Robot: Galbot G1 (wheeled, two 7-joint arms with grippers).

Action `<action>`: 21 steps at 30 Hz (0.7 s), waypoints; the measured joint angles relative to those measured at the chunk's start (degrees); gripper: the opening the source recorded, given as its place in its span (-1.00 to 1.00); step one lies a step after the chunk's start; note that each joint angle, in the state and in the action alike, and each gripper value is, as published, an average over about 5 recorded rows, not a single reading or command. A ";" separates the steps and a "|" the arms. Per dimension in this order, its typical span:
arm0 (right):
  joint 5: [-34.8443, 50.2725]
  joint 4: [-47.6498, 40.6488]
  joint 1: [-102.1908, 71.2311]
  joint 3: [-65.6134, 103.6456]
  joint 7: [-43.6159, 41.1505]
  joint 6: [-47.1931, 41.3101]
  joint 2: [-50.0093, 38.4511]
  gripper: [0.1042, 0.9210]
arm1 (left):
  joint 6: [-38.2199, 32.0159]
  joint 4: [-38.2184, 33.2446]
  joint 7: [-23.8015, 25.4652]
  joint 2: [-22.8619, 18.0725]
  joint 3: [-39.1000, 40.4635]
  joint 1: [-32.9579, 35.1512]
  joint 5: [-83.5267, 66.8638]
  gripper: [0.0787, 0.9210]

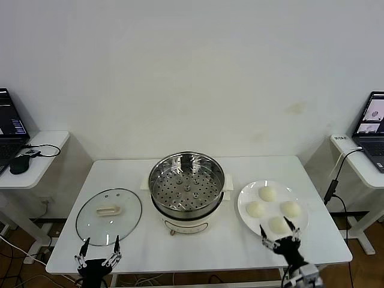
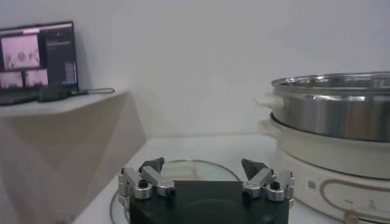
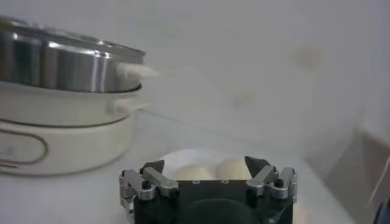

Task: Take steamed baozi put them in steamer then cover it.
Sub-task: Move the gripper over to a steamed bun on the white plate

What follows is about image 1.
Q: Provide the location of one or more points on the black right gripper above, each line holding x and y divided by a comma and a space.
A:
291, 250

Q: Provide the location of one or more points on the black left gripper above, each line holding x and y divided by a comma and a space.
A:
94, 268

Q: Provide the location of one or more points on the white steamed baozi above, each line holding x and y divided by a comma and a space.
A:
290, 209
268, 193
255, 208
277, 225

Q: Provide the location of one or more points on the perforated steel steamer basket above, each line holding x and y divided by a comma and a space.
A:
186, 192

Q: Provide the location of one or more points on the white round plate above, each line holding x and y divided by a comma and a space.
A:
249, 195

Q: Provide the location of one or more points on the cream electric cooking pot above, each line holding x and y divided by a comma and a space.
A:
186, 223

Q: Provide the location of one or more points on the white side table with label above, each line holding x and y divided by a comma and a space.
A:
360, 171

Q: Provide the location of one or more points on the black computer mouse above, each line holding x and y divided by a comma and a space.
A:
19, 165

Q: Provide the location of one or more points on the black usb hub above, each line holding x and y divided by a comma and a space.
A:
31, 152

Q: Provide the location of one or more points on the white side table with mouse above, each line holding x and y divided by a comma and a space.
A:
45, 141

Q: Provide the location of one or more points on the grey laptop with pale windows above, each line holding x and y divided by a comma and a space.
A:
370, 120

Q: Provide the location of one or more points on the black laptop with dark screen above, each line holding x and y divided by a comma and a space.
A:
9, 120

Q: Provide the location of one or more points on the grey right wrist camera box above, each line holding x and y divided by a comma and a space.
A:
310, 273

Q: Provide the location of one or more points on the white main table frame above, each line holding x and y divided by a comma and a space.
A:
240, 282

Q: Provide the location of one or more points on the white wall socket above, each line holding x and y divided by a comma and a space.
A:
46, 200

